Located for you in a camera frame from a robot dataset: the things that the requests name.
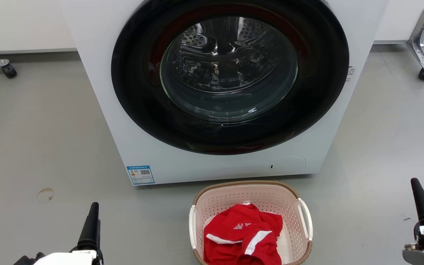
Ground steel washer drum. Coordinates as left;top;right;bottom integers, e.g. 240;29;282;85
160;16;299;124

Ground red sports shirt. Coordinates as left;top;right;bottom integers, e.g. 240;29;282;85
204;203;283;265

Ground white partition panel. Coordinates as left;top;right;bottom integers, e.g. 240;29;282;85
373;0;424;44
0;0;77;54

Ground blue energy label sticker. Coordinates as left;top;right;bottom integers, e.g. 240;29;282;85
126;165;155;185

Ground black round washer door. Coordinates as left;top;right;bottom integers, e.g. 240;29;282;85
111;0;350;155

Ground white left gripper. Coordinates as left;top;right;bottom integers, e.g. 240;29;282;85
13;202;104;265

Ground white front-load washing machine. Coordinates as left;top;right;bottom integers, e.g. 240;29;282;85
59;0;389;186

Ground white cloth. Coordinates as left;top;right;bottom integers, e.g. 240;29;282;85
275;226;293;264

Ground beige perforated laundry basket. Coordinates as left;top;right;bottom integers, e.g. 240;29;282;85
189;180;313;265

